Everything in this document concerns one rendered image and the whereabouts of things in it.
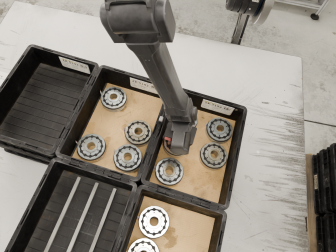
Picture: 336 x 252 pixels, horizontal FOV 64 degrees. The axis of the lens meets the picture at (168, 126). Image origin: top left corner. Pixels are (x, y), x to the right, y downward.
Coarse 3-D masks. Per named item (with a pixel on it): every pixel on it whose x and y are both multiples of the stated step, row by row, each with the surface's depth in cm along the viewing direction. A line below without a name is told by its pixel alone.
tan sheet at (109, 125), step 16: (128, 96) 112; (144, 96) 112; (96, 112) 107; (112, 112) 108; (128, 112) 108; (144, 112) 109; (96, 128) 104; (112, 128) 105; (112, 144) 102; (112, 160) 100
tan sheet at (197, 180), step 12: (204, 120) 109; (228, 120) 110; (204, 132) 107; (192, 144) 105; (204, 144) 105; (228, 144) 106; (168, 156) 102; (180, 156) 102; (192, 156) 103; (192, 168) 101; (204, 168) 101; (156, 180) 98; (180, 180) 98; (192, 180) 99; (204, 180) 99; (216, 180) 99; (192, 192) 97; (204, 192) 97; (216, 192) 97
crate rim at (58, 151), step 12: (96, 72) 103; (120, 72) 104; (84, 96) 99; (72, 120) 94; (156, 120) 97; (60, 144) 90; (60, 156) 89; (144, 156) 91; (96, 168) 88; (108, 168) 88; (132, 180) 87
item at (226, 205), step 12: (204, 96) 103; (240, 108) 102; (156, 132) 95; (240, 132) 97; (156, 144) 93; (240, 144) 95; (144, 168) 89; (144, 180) 87; (180, 192) 87; (228, 192) 88; (216, 204) 86; (228, 204) 86
